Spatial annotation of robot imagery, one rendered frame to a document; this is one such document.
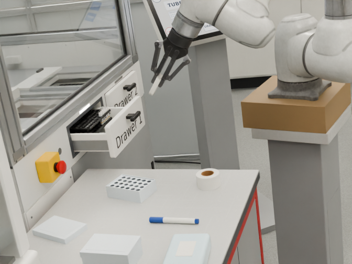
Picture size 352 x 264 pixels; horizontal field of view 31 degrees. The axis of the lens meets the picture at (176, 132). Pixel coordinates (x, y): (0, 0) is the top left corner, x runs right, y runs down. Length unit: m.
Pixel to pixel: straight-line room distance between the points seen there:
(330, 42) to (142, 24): 1.88
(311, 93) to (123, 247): 0.97
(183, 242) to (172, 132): 2.41
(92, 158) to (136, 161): 0.41
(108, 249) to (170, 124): 2.40
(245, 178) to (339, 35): 0.53
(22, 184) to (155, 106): 2.13
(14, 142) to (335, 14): 1.04
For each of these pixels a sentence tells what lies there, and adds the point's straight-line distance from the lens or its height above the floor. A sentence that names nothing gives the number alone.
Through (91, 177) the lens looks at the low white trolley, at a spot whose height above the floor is 0.76.
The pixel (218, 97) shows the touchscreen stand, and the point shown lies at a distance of 3.02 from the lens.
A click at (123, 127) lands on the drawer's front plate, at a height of 0.88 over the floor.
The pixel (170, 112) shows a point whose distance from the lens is 3.88.
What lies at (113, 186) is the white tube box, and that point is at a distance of 1.91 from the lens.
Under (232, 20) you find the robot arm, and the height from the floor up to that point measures 1.22.
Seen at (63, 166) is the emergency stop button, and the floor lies 0.88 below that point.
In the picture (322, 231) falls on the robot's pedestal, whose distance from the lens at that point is 2.43.
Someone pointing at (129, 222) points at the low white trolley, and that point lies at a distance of 1.78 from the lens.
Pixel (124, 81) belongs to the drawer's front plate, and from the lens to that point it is 2.47.
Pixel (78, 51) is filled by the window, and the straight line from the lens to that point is 2.21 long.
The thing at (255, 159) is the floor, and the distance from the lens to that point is 3.88.
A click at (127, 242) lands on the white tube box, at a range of 1.58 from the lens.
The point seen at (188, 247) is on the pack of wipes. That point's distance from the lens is 1.53.
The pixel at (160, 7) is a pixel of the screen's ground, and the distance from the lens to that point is 2.84.
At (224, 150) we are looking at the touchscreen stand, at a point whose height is 0.37.
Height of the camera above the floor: 1.60
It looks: 21 degrees down
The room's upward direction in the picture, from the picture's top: 8 degrees counter-clockwise
